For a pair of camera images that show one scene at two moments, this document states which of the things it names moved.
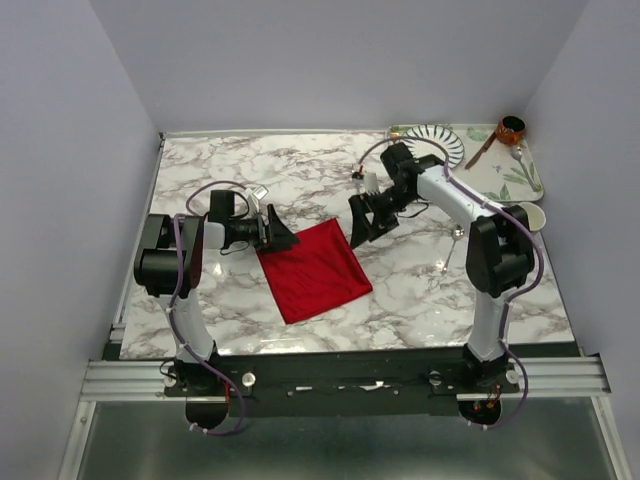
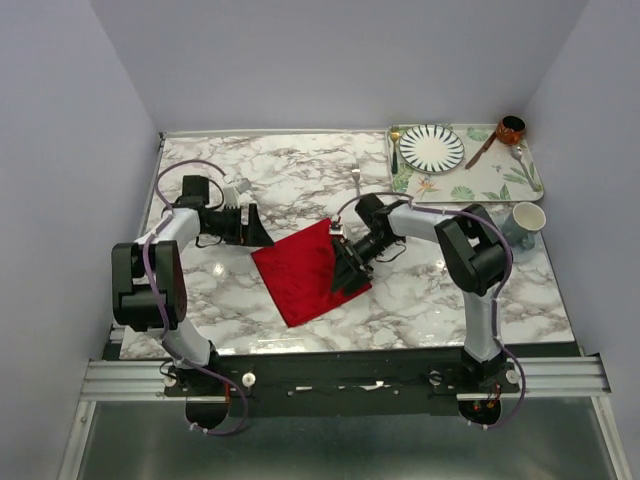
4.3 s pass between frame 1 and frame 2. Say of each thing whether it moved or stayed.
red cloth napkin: stayed
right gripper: moved
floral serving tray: stayed
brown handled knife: stayed
